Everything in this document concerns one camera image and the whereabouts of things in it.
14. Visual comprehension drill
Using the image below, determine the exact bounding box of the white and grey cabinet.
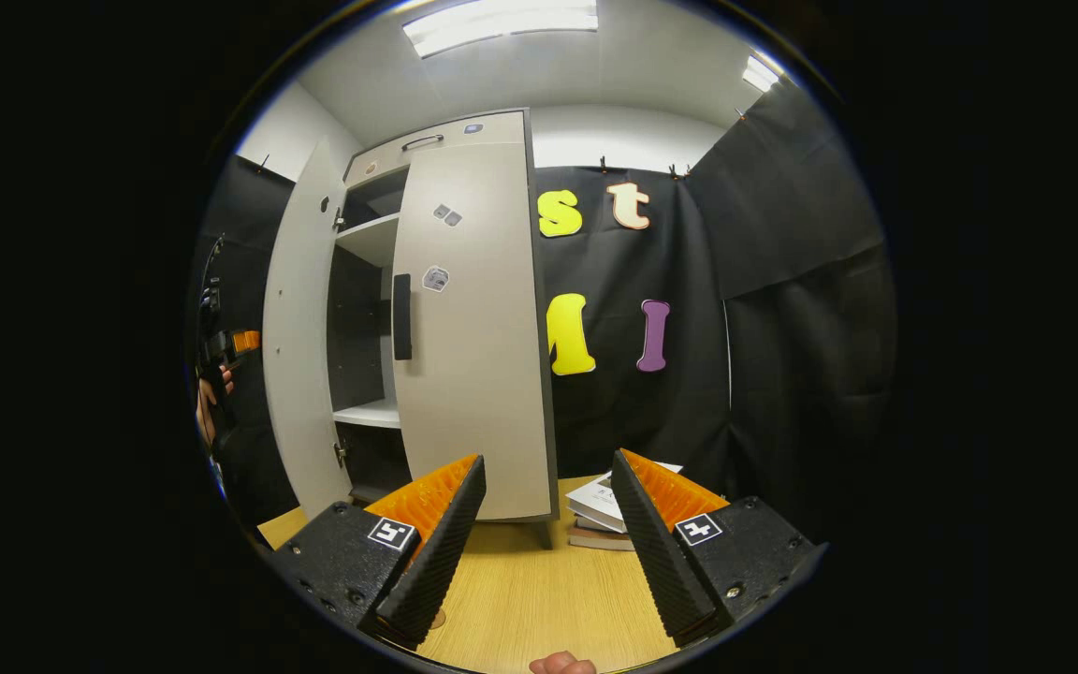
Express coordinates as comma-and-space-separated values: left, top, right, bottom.
328, 108, 559, 549

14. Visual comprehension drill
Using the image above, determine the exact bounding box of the black backdrop cloth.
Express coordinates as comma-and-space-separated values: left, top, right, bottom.
191, 75, 900, 553

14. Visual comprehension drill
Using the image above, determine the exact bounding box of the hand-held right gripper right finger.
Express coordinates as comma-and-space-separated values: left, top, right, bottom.
609, 448, 828, 649

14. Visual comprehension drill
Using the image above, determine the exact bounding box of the white cabinet drawer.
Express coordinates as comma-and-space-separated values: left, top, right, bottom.
344, 110, 529, 183

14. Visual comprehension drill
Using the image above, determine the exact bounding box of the large ceiling light panel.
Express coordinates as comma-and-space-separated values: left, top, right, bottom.
401, 0, 599, 59

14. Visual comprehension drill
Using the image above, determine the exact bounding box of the brown book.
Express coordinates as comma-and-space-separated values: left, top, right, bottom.
567, 526, 635, 551

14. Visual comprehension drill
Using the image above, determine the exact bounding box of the white cabinet door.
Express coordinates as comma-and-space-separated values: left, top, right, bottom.
391, 140, 559, 523
261, 139, 353, 520

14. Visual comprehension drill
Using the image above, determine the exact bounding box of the black door handle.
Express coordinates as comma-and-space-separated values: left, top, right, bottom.
393, 273, 414, 361

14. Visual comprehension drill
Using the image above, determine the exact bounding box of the white paperback book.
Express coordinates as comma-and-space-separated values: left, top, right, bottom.
565, 462, 685, 533

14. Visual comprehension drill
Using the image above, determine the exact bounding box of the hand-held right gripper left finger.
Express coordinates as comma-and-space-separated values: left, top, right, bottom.
268, 454, 488, 652

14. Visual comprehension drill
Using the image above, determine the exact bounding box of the small ceiling light panel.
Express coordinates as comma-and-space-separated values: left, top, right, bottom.
742, 54, 783, 93

